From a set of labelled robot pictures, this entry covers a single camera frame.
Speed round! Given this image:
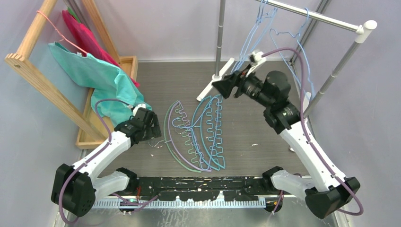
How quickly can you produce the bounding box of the wooden clothes rack frame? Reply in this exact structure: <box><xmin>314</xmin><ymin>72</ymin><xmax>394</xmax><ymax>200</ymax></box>
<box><xmin>4</xmin><ymin>0</ymin><xmax>138</xmax><ymax>149</ymax></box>

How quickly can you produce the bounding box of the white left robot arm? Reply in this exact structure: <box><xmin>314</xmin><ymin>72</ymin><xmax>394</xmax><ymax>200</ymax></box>
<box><xmin>51</xmin><ymin>106</ymin><xmax>161</xmax><ymax>217</ymax></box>

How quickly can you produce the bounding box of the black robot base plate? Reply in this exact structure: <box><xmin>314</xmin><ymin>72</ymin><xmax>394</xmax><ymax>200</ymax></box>
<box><xmin>116</xmin><ymin>176</ymin><xmax>279</xmax><ymax>201</ymax></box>

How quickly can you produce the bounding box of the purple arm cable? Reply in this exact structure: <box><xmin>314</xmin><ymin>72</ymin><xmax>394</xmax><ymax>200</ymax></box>
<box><xmin>58</xmin><ymin>99</ymin><xmax>139</xmax><ymax>225</ymax></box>
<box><xmin>262</xmin><ymin>47</ymin><xmax>365</xmax><ymax>217</ymax></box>

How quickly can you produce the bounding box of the teal cloth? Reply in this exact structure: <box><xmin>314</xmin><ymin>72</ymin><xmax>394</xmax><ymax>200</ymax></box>
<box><xmin>49</xmin><ymin>42</ymin><xmax>152</xmax><ymax>110</ymax></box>

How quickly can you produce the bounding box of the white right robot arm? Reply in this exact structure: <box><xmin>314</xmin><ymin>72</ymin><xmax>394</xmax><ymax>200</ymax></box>
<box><xmin>212</xmin><ymin>71</ymin><xmax>360</xmax><ymax>219</ymax></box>

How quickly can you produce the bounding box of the pink hanger on rack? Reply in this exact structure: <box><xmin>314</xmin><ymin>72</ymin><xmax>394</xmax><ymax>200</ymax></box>
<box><xmin>36</xmin><ymin>10</ymin><xmax>88</xmax><ymax>54</ymax></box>

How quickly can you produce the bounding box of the purple notched hanger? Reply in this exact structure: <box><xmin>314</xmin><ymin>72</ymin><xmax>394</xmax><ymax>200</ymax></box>
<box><xmin>167</xmin><ymin>100</ymin><xmax>194</xmax><ymax>167</ymax></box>

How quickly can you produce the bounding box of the metal garment rack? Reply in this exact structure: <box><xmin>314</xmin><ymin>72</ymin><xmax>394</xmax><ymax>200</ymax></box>
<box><xmin>196</xmin><ymin>0</ymin><xmax>377</xmax><ymax>116</ymax></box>

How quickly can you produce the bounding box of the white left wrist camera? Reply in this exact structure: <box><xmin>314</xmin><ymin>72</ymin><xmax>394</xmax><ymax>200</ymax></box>
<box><xmin>126</xmin><ymin>103</ymin><xmax>146</xmax><ymax>116</ymax></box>

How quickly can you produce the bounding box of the red cloth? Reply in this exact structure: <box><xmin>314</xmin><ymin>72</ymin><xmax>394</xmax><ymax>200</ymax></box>
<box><xmin>62</xmin><ymin>10</ymin><xmax>139</xmax><ymax>87</ymax></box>

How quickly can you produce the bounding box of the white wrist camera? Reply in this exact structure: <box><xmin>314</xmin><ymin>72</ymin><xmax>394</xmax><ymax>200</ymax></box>
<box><xmin>126</xmin><ymin>103</ymin><xmax>146</xmax><ymax>116</ymax></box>
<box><xmin>244</xmin><ymin>51</ymin><xmax>267</xmax><ymax>77</ymax></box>

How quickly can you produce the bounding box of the teal notched hanger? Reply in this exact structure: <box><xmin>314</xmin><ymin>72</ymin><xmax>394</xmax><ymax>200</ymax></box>
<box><xmin>188</xmin><ymin>97</ymin><xmax>221</xmax><ymax>171</ymax></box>
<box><xmin>191</xmin><ymin>93</ymin><xmax>227</xmax><ymax>171</ymax></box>

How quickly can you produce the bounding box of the green notched hanger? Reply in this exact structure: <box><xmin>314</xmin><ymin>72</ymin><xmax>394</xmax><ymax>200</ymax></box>
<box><xmin>163</xmin><ymin>101</ymin><xmax>201</xmax><ymax>173</ymax></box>

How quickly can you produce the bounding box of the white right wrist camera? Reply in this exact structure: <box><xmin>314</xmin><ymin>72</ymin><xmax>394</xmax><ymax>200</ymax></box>
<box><xmin>244</xmin><ymin>51</ymin><xmax>267</xmax><ymax>77</ymax></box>

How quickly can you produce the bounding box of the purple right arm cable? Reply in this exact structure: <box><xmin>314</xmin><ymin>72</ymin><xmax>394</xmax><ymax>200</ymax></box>
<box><xmin>262</xmin><ymin>47</ymin><xmax>365</xmax><ymax>217</ymax></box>

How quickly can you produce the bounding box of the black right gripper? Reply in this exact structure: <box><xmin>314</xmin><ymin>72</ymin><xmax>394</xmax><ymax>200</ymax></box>
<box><xmin>212</xmin><ymin>63</ymin><xmax>273</xmax><ymax>108</ymax></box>

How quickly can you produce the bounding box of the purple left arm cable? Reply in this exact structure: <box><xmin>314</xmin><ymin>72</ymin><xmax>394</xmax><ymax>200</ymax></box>
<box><xmin>58</xmin><ymin>99</ymin><xmax>139</xmax><ymax>225</ymax></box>

